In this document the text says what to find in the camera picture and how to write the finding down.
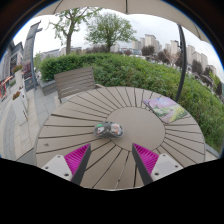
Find white planter box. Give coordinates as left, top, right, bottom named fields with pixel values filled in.
left=11, top=88, right=30, bottom=126

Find floral print mouse pad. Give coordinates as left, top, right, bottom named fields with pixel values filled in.
left=142, top=96, right=189, bottom=124

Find thin-trunked leafy tree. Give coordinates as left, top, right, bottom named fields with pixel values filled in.
left=49, top=7, right=101, bottom=56

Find round-crowned green tree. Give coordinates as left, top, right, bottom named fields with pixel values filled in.
left=84, top=12, right=137, bottom=54

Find transparent grey computer mouse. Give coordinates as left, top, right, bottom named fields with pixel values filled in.
left=93, top=121, right=125, bottom=140

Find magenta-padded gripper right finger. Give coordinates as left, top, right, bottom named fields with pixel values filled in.
left=131, top=142, right=184, bottom=186

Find dark sign pillar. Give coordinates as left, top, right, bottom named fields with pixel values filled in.
left=22, top=21, right=44, bottom=92

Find grey slatted wooden chair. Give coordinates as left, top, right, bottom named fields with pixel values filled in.
left=53, top=66, right=105, bottom=104

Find group of high-rise buildings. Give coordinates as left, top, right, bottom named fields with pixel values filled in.
left=131, top=33, right=218, bottom=76

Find beige parasol canopy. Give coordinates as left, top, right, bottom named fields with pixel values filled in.
left=34, top=0, right=211, bottom=44

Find green hedge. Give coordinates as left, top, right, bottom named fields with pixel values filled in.
left=39, top=52, right=224, bottom=153

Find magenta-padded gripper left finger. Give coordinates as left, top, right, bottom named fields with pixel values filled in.
left=41, top=143, right=92, bottom=186

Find dark curved parasol pole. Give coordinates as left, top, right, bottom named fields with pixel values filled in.
left=175, top=24, right=188, bottom=104

